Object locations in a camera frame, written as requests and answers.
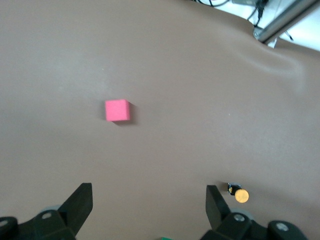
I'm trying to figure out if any yellow push button black body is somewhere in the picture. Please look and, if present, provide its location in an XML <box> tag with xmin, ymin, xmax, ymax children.
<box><xmin>226</xmin><ymin>182</ymin><xmax>250</xmax><ymax>204</ymax></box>

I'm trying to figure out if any black floor cable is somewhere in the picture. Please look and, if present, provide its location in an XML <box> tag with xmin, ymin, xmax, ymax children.
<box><xmin>246</xmin><ymin>0</ymin><xmax>267</xmax><ymax>28</ymax></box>
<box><xmin>189</xmin><ymin>0</ymin><xmax>230</xmax><ymax>8</ymax></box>

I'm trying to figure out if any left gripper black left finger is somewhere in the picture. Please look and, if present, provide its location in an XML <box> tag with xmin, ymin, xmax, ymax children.
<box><xmin>0</xmin><ymin>182</ymin><xmax>93</xmax><ymax>240</ymax></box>

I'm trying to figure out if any brown table mat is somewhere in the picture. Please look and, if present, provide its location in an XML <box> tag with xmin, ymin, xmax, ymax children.
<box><xmin>0</xmin><ymin>0</ymin><xmax>320</xmax><ymax>240</ymax></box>

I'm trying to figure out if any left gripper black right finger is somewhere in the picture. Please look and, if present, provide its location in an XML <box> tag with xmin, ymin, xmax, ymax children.
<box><xmin>199</xmin><ymin>184</ymin><xmax>307</xmax><ymax>240</ymax></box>

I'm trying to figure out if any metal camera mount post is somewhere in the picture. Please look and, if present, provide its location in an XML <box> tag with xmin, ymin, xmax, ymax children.
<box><xmin>252</xmin><ymin>0</ymin><xmax>320</xmax><ymax>47</ymax></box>

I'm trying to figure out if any red foam cube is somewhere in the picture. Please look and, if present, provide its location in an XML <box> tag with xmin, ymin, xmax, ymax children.
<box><xmin>104</xmin><ymin>98</ymin><xmax>131</xmax><ymax>123</ymax></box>

